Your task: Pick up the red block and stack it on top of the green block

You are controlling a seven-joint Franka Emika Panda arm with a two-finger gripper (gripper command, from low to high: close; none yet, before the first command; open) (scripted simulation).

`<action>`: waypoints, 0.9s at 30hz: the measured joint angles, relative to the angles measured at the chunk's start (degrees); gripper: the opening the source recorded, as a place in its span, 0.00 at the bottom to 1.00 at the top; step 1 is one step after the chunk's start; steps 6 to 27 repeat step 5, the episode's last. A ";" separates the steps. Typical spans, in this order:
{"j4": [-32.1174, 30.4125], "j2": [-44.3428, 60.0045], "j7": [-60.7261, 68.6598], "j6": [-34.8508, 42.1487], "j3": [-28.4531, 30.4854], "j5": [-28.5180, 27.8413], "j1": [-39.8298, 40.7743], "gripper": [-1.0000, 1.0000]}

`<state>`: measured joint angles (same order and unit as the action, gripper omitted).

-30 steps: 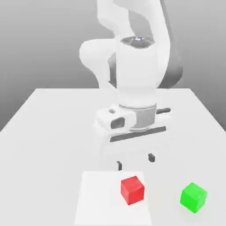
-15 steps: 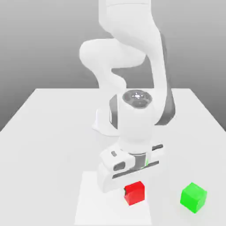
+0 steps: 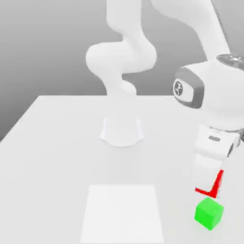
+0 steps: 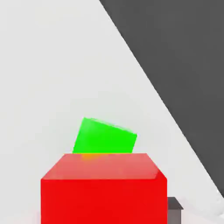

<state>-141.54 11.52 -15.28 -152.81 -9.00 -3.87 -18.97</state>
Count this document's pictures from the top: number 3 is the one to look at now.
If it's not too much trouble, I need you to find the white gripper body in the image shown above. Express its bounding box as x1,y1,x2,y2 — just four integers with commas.
193,124,241,159

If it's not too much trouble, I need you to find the small green cube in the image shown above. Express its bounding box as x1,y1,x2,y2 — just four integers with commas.
194,197,225,232

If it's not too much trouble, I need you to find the small red cube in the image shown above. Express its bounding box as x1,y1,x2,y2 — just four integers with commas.
194,169,225,199

